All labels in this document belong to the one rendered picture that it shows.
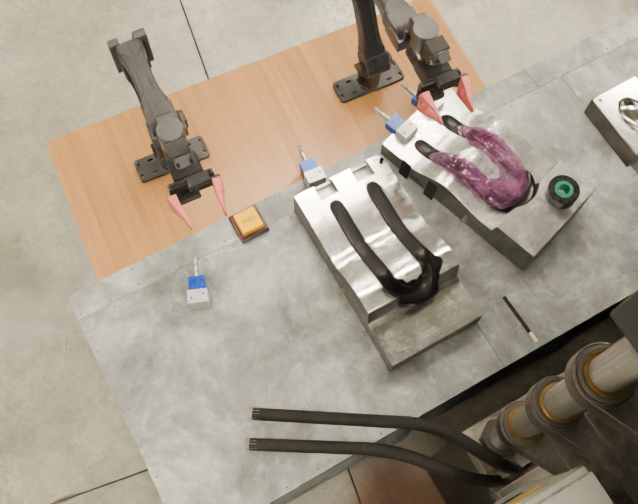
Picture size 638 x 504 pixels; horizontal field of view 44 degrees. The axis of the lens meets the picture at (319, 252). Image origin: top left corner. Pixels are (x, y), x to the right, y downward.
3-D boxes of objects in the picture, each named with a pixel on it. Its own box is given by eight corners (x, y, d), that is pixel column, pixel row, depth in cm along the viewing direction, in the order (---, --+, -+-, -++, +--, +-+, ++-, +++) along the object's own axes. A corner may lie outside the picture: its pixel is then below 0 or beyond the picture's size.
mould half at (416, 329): (294, 210, 212) (293, 188, 199) (377, 168, 217) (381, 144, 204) (390, 371, 197) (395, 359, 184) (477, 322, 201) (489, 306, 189)
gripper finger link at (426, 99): (464, 108, 174) (444, 74, 176) (435, 120, 172) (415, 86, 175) (459, 123, 180) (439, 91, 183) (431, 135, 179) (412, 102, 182)
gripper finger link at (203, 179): (234, 204, 165) (216, 167, 168) (202, 217, 164) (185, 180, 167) (236, 216, 171) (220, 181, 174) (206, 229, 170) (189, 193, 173)
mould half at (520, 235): (380, 153, 218) (383, 133, 208) (441, 94, 225) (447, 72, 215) (522, 271, 206) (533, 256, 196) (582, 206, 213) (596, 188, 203)
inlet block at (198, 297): (186, 262, 206) (183, 254, 201) (206, 259, 207) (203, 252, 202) (190, 310, 202) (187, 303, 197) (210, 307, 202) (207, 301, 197)
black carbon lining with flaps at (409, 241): (325, 208, 205) (325, 192, 196) (378, 180, 208) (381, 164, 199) (394, 321, 194) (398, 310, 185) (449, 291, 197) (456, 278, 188)
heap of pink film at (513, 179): (423, 161, 211) (427, 147, 204) (465, 119, 216) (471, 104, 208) (498, 223, 205) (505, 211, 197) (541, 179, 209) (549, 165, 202)
